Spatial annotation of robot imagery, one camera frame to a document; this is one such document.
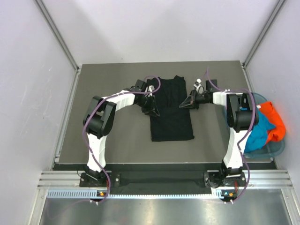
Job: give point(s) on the aluminium frame rail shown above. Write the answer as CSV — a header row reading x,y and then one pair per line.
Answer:
x,y
259,179

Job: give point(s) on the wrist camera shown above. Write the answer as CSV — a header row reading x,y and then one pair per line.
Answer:
x,y
142,87
208,86

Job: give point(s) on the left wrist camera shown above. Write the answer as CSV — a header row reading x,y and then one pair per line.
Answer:
x,y
142,87

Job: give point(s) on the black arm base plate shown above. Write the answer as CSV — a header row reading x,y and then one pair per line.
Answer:
x,y
162,179

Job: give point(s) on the black t shirt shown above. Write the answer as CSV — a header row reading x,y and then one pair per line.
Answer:
x,y
174,123

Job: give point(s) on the teal laundry basket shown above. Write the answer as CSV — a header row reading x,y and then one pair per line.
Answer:
x,y
269,150

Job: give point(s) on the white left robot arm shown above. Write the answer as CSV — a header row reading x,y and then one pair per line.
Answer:
x,y
99,119

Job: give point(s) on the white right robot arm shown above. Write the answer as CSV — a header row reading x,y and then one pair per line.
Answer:
x,y
241,116

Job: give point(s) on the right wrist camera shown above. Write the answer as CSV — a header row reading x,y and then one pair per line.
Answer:
x,y
208,86

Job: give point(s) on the blue t shirt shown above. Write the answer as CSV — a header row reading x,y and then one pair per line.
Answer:
x,y
259,135

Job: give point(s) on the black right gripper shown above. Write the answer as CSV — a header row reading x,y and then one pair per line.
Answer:
x,y
191,101

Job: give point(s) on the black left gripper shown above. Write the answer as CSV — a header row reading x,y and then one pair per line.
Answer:
x,y
151,109

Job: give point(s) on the orange t shirt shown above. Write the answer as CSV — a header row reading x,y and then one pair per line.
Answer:
x,y
277,133

